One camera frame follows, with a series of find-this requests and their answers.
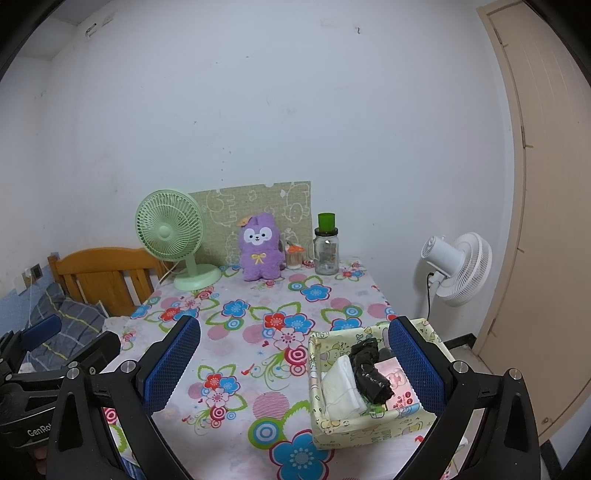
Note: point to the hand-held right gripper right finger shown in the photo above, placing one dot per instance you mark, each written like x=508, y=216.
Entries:
x=418, y=369

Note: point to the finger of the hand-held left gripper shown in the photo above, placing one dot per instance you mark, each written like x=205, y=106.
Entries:
x=101, y=346
x=44, y=332

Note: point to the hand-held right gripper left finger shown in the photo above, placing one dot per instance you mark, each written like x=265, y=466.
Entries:
x=173, y=364

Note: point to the pink wet wipe pack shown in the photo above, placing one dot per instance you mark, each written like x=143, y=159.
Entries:
x=392, y=376

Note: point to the black plastic bag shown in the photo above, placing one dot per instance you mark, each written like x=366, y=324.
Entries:
x=369, y=378

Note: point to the yellow-green paper box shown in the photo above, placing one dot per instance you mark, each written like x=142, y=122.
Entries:
x=351, y=431

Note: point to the grey plaid pillow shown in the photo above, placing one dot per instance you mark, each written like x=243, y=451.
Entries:
x=74, y=318

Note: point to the floral tablecloth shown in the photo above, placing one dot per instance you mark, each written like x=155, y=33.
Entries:
x=240, y=350

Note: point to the wooden bed headboard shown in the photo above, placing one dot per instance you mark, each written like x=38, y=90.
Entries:
x=101, y=261

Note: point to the white standing fan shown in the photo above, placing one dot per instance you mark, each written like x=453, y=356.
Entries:
x=466, y=272

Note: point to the green desk fan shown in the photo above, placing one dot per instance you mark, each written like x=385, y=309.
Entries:
x=166, y=230

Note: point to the purple plush toy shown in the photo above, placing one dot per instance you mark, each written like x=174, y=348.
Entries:
x=261, y=263

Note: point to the glass jar with green lid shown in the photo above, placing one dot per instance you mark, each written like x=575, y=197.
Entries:
x=327, y=258

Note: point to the cotton swab container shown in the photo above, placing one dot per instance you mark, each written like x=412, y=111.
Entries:
x=294, y=261

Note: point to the beige door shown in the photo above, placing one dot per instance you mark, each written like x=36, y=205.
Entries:
x=545, y=230

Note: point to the green patterned board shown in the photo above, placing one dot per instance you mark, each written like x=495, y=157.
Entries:
x=277, y=203

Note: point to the black wall socket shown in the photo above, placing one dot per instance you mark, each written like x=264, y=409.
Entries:
x=36, y=271

